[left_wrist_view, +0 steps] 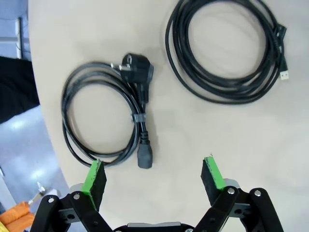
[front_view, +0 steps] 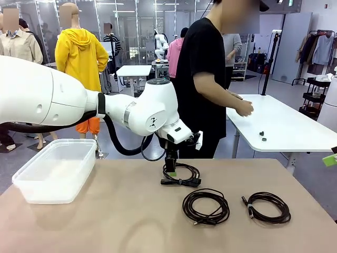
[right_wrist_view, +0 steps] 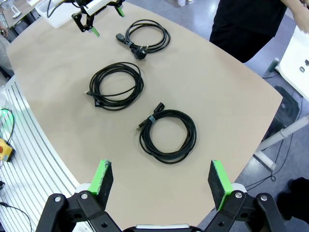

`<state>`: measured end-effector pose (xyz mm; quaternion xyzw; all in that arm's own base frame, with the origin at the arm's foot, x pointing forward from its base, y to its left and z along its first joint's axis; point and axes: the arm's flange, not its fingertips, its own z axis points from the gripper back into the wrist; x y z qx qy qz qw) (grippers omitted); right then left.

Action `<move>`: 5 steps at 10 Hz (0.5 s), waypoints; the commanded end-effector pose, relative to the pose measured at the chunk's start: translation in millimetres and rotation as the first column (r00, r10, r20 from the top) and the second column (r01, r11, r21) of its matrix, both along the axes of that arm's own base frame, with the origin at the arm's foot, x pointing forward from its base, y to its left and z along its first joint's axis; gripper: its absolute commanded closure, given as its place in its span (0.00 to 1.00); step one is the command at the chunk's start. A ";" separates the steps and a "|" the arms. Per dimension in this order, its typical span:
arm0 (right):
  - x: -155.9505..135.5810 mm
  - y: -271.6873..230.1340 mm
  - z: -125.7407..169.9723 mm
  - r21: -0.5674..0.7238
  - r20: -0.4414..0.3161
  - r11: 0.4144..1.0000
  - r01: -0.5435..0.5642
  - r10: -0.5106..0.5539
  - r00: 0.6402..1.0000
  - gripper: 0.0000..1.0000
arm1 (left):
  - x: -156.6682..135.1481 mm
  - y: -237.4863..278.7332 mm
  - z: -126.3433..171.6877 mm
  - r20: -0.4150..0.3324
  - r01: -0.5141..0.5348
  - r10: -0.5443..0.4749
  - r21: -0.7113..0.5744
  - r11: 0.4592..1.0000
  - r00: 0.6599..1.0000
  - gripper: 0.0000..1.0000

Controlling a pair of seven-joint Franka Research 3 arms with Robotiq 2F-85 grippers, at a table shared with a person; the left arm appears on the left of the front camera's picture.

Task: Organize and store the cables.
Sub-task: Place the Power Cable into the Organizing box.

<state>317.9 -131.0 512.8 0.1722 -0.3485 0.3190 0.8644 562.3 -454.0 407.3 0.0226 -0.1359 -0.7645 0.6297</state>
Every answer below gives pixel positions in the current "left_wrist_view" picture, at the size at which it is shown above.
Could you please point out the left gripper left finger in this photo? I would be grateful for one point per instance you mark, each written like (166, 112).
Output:
(94, 178)

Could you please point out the person's black T-shirt torso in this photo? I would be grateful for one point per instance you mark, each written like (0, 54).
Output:
(14, 89)

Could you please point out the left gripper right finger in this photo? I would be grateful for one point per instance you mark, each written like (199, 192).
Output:
(213, 178)

